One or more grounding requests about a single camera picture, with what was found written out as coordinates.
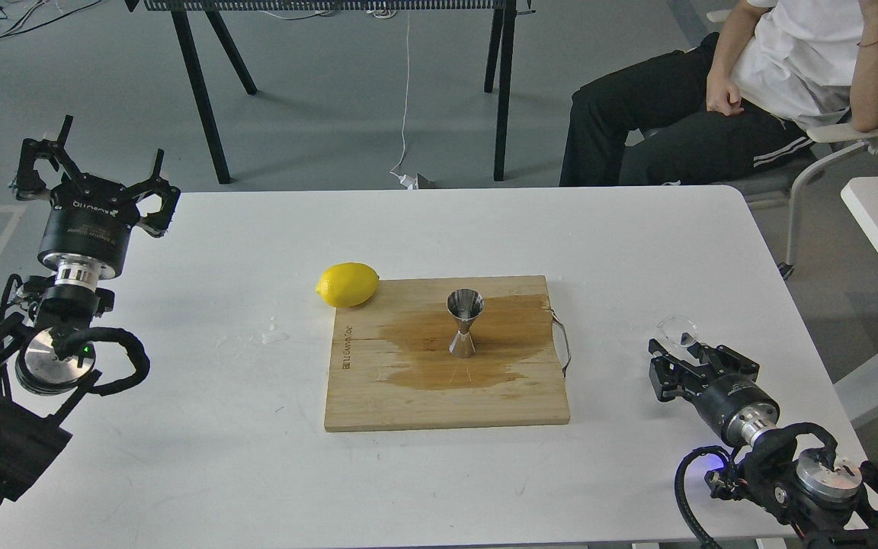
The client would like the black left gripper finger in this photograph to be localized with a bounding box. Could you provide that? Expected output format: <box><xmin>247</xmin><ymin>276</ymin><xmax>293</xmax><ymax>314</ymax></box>
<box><xmin>125</xmin><ymin>148</ymin><xmax>182</xmax><ymax>239</ymax></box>
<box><xmin>11</xmin><ymin>114</ymin><xmax>88</xmax><ymax>201</ymax></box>

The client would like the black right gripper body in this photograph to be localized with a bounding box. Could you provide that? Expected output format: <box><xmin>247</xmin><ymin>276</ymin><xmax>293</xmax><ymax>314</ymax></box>
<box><xmin>690</xmin><ymin>374</ymin><xmax>780</xmax><ymax>448</ymax></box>

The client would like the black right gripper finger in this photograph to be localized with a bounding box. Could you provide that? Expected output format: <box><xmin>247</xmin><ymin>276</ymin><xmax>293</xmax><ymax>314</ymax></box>
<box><xmin>648</xmin><ymin>339</ymin><xmax>707</xmax><ymax>403</ymax></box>
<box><xmin>698</xmin><ymin>343</ymin><xmax>760</xmax><ymax>381</ymax></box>

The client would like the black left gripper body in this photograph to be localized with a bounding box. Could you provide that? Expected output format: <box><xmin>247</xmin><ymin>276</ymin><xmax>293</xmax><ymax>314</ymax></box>
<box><xmin>37</xmin><ymin>191</ymin><xmax>139</xmax><ymax>279</ymax></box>

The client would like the clear glass measuring cup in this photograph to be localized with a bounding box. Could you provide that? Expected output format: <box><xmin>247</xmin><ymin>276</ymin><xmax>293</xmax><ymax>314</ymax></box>
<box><xmin>655</xmin><ymin>315</ymin><xmax>700</xmax><ymax>352</ymax></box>

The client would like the steel double jigger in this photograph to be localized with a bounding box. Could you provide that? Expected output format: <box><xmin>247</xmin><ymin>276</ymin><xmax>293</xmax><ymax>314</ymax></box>
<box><xmin>447</xmin><ymin>288</ymin><xmax>485</xmax><ymax>358</ymax></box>

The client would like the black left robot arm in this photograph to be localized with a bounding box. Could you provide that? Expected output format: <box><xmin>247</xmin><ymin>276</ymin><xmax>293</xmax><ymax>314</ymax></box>
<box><xmin>0</xmin><ymin>116</ymin><xmax>181</xmax><ymax>507</ymax></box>

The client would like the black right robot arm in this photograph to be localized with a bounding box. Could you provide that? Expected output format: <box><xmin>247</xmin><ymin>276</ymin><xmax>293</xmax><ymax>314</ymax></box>
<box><xmin>649</xmin><ymin>338</ymin><xmax>878</xmax><ymax>548</ymax></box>

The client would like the yellow lemon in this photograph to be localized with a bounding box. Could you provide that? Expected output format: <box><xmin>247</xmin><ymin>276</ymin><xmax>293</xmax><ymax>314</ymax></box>
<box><xmin>315</xmin><ymin>263</ymin><xmax>380</xmax><ymax>308</ymax></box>

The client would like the seated person white shirt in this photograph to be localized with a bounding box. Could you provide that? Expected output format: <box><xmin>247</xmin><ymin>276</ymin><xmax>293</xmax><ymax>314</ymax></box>
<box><xmin>559</xmin><ymin>1</ymin><xmax>878</xmax><ymax>188</ymax></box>

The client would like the wooden cutting board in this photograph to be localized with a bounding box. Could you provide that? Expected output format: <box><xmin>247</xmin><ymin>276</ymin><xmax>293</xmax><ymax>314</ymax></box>
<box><xmin>324</xmin><ymin>275</ymin><xmax>570</xmax><ymax>432</ymax></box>

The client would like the white hanging cable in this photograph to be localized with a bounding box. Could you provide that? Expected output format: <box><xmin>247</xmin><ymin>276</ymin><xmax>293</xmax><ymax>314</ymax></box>
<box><xmin>389</xmin><ymin>11</ymin><xmax>418</xmax><ymax>190</ymax></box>

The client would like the black metal table frame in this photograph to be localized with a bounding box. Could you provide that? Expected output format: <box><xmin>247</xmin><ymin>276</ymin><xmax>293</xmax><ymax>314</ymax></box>
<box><xmin>123</xmin><ymin>0</ymin><xmax>536</xmax><ymax>186</ymax></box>

